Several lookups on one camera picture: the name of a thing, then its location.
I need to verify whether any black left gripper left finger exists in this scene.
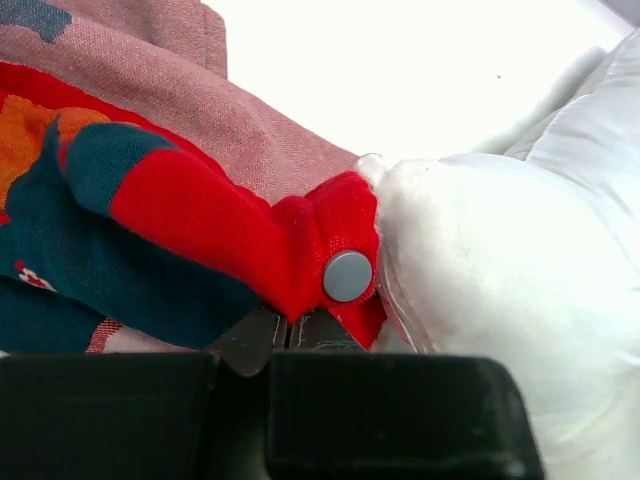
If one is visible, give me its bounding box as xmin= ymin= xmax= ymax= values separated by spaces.
xmin=1 ymin=307 xmax=286 ymax=479

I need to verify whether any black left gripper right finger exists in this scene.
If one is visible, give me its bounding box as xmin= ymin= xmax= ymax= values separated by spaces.
xmin=264 ymin=311 xmax=545 ymax=479

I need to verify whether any red patterned pillowcase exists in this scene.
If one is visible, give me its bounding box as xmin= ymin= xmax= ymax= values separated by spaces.
xmin=1 ymin=1 xmax=385 ymax=354

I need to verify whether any white pillow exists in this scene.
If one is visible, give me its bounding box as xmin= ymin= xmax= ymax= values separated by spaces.
xmin=357 ymin=34 xmax=639 ymax=479

